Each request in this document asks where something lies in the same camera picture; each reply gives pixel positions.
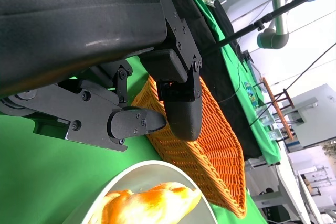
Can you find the colourful printed card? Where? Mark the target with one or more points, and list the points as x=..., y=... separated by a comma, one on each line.
x=250, y=91

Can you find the grey monitor back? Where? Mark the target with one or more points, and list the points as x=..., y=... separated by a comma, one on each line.
x=315, y=119

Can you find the orange wicker basket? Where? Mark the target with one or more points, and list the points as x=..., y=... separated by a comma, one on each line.
x=218, y=140

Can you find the clear plastic box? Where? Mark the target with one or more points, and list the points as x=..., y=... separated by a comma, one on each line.
x=270, y=124

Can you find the wooden easel stand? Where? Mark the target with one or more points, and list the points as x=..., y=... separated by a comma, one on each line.
x=278, y=108

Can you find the grey blue industrial robot arm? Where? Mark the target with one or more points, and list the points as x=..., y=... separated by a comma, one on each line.
x=279, y=11

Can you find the small black clamp device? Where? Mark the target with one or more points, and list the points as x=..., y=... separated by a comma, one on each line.
x=246, y=56

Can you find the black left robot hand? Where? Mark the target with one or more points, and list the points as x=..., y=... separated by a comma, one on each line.
x=78, y=24

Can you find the narrow green fabric sheet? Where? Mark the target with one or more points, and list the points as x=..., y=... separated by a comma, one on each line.
x=236, y=58

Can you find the pale grey ribbed bowl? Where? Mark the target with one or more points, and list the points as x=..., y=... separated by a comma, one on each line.
x=147, y=171

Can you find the green tablecloth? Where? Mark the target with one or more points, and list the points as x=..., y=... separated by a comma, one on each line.
x=52, y=176

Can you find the orange white oval bread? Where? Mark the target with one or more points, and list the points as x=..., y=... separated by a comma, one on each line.
x=147, y=205

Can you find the black boom pole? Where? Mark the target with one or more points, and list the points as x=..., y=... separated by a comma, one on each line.
x=275, y=14

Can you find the black cloth drape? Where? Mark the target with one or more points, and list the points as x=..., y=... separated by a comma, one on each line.
x=225, y=90

